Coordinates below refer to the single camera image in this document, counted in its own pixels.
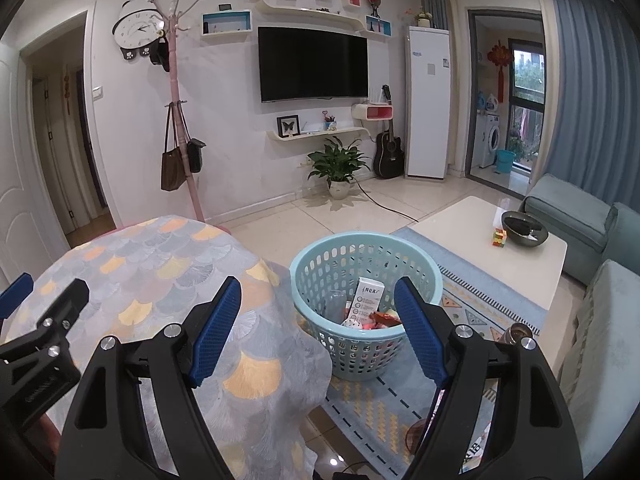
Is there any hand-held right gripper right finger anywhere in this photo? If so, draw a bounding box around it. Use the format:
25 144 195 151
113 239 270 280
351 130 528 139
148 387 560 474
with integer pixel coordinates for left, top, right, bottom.
394 276 583 480

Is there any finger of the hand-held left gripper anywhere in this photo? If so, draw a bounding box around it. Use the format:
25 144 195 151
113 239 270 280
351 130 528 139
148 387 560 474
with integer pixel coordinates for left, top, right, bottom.
0 278 91 431
0 272 35 320

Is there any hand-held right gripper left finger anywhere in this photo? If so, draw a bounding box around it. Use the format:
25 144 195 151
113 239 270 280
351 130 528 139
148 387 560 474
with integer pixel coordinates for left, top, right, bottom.
56 276 243 480

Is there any red wrapper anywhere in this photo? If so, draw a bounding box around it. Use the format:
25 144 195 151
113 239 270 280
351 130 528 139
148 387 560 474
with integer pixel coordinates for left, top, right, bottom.
370 311 404 331

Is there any white printed carton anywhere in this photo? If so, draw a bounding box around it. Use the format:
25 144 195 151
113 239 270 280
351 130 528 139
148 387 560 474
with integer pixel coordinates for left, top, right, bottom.
345 277 386 323

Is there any light blue plastic basket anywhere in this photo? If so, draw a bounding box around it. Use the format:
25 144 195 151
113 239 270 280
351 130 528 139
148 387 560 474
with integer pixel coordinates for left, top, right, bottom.
290 231 443 382

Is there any person's left forearm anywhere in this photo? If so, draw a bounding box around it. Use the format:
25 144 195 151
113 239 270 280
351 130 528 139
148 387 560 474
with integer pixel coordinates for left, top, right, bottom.
41 407 65 467

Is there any white coffee table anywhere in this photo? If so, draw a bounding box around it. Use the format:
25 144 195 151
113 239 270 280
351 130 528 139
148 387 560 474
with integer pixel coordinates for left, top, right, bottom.
410 196 568 318

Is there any blue patterned rug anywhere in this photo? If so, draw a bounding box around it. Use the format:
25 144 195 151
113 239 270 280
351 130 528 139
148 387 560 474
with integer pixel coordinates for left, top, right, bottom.
305 227 548 478

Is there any brown glass jar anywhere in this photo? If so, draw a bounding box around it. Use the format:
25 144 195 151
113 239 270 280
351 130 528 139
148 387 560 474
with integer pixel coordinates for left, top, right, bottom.
502 325 535 346

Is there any white panel door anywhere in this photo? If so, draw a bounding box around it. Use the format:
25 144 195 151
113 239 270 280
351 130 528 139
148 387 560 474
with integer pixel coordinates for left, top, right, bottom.
0 42 71 281

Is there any dark round bowl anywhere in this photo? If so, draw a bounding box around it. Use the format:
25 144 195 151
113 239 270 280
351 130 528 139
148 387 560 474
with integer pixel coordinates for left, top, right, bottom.
501 211 549 247

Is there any brown handbag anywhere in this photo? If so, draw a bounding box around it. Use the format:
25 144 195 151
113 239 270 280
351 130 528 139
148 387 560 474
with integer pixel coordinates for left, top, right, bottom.
161 102 188 192

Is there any black small bag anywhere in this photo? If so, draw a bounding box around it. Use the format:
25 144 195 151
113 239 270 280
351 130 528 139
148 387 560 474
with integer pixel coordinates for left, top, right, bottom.
186 139 206 174

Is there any black acoustic guitar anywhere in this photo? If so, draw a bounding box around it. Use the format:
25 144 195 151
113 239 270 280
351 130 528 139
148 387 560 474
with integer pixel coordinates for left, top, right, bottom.
374 85 405 179

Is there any teal sofa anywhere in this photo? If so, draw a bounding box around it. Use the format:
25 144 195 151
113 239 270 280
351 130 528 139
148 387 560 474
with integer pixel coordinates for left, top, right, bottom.
522 174 640 466

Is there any green potted plant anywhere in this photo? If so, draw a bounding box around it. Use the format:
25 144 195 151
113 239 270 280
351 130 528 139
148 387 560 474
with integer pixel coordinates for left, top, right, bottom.
307 135 371 200

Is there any white washing machine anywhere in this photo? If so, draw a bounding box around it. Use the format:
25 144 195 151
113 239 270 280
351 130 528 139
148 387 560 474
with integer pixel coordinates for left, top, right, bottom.
479 112 502 168

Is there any low curved white shelf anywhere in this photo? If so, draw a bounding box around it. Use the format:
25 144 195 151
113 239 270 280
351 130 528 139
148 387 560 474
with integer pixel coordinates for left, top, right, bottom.
266 126 371 142

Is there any white refrigerator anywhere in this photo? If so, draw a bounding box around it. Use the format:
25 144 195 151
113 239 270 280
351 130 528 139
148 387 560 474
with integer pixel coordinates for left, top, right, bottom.
404 26 451 181

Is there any pink coat rack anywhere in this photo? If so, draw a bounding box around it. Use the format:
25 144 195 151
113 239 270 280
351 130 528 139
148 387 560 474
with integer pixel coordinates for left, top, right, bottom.
155 0 208 223

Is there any white and red box shelf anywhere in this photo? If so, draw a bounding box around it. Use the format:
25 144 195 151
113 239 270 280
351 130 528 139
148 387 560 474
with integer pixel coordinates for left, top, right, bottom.
351 103 393 123

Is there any balcony window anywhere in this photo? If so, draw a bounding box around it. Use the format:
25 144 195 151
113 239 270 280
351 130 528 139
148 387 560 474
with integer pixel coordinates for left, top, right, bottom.
509 39 546 173

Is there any black flat television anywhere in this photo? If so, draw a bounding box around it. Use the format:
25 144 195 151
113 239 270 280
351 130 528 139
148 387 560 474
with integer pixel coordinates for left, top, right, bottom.
257 26 369 103

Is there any red knot ornament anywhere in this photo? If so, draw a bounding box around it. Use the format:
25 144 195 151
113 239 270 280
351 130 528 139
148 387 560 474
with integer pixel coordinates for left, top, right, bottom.
487 42 514 96

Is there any wide blue curtain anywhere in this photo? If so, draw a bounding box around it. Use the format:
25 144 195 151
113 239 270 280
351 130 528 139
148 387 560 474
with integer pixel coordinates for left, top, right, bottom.
542 0 640 211

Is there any blue-lined white box shelf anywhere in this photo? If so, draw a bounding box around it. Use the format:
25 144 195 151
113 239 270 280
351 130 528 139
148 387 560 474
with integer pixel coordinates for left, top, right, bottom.
202 10 252 36

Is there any narrow blue curtain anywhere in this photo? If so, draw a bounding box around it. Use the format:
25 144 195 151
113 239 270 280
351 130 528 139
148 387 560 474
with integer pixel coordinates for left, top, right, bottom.
419 0 451 31

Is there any long curved white shelf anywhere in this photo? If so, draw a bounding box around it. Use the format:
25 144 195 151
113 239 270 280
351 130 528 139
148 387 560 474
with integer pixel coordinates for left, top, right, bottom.
257 0 367 33

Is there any black floor cable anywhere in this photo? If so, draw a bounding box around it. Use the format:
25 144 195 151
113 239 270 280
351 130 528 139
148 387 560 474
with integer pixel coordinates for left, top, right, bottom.
355 180 418 223

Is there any panda wall clock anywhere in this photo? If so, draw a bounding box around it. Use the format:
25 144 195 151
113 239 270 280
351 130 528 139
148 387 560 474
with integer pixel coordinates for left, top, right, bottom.
112 0 166 63

